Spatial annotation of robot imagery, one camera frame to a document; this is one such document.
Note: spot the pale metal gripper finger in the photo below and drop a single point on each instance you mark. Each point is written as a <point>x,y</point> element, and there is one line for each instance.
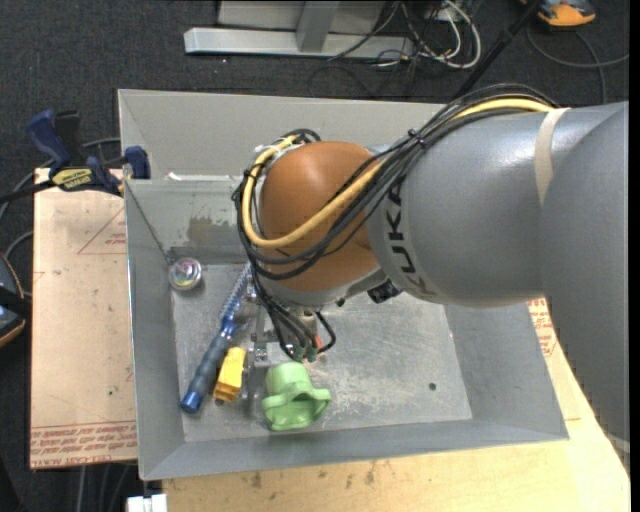
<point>248,380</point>
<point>261,367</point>

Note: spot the black cylinder on white bracket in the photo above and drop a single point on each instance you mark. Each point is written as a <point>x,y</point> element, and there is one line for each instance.
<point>383,292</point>

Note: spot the light green toy cup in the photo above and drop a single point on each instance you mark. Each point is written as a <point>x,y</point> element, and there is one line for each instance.
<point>290,400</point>

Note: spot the brown cardboard board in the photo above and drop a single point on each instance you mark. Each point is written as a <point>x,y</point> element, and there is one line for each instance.
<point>80,320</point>

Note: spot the grey metal bin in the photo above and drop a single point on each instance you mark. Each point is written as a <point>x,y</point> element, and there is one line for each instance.
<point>400,360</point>

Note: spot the yellow plastic block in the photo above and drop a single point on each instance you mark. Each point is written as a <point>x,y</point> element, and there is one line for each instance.
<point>230,375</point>

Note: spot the blue bottle brush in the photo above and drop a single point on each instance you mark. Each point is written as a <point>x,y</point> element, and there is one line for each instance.
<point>212,357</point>

